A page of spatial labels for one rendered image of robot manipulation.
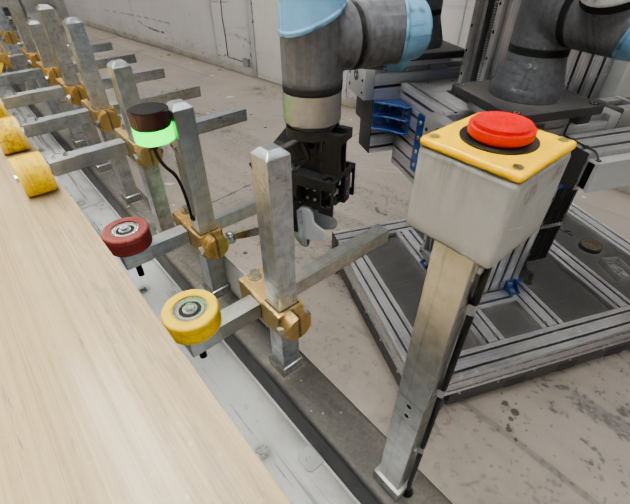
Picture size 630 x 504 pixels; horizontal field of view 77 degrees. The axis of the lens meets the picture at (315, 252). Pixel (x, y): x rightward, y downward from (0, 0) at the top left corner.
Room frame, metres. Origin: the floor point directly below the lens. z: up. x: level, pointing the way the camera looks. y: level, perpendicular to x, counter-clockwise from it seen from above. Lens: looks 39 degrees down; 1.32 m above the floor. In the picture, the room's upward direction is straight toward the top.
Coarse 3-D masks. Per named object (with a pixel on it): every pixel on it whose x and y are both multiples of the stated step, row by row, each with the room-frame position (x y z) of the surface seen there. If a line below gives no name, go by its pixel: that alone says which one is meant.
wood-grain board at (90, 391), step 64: (0, 192) 0.71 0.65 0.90; (64, 192) 0.71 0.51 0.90; (0, 256) 0.51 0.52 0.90; (64, 256) 0.51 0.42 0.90; (0, 320) 0.37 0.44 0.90; (64, 320) 0.37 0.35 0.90; (128, 320) 0.37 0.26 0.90; (0, 384) 0.27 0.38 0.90; (64, 384) 0.27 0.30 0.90; (128, 384) 0.27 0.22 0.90; (192, 384) 0.27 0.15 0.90; (0, 448) 0.19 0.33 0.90; (64, 448) 0.19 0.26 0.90; (128, 448) 0.19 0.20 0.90; (192, 448) 0.19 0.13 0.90
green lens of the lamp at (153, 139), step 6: (132, 132) 0.58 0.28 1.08; (138, 132) 0.57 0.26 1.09; (150, 132) 0.57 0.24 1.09; (156, 132) 0.57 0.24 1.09; (162, 132) 0.58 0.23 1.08; (168, 132) 0.59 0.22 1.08; (138, 138) 0.57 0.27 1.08; (144, 138) 0.57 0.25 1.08; (150, 138) 0.57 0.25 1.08; (156, 138) 0.57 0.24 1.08; (162, 138) 0.57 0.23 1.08; (168, 138) 0.58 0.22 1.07; (174, 138) 0.60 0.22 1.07; (138, 144) 0.57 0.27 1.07; (144, 144) 0.57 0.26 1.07; (150, 144) 0.57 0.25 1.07; (156, 144) 0.57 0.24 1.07; (162, 144) 0.57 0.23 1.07
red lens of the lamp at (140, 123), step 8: (128, 112) 0.58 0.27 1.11; (160, 112) 0.58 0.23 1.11; (168, 112) 0.60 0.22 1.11; (136, 120) 0.57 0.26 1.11; (144, 120) 0.57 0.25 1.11; (152, 120) 0.57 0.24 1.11; (160, 120) 0.58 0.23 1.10; (168, 120) 0.59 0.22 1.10; (136, 128) 0.57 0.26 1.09; (144, 128) 0.57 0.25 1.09; (152, 128) 0.57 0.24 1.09; (160, 128) 0.58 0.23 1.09
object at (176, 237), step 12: (240, 204) 0.73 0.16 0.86; (252, 204) 0.73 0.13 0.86; (216, 216) 0.68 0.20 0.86; (228, 216) 0.69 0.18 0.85; (240, 216) 0.71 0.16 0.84; (180, 228) 0.64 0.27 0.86; (156, 240) 0.60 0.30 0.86; (168, 240) 0.60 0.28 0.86; (180, 240) 0.62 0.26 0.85; (144, 252) 0.57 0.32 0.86; (156, 252) 0.59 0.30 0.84; (132, 264) 0.55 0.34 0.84
